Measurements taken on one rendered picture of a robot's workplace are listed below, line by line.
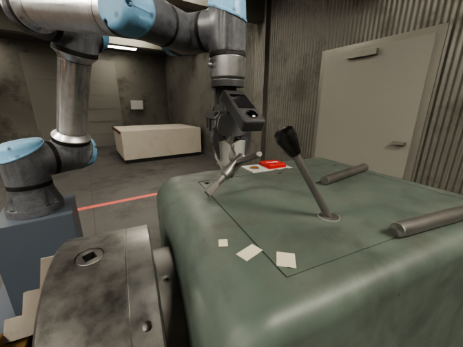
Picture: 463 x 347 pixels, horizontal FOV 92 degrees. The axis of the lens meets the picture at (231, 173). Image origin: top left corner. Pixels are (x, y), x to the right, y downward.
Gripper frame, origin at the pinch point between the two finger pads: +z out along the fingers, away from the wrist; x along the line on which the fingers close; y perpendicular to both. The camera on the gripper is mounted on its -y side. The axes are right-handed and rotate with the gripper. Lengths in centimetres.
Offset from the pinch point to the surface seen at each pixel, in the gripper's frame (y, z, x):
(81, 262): -14.4, 4.9, 27.9
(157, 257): -11.0, 9.3, 18.4
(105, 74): 912, -123, 80
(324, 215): -20.8, 2.3, -7.5
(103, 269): -16.6, 5.2, 25.2
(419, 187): -19.0, 2.7, -38.1
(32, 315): -9.9, 14.8, 36.4
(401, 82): 117, -39, -252
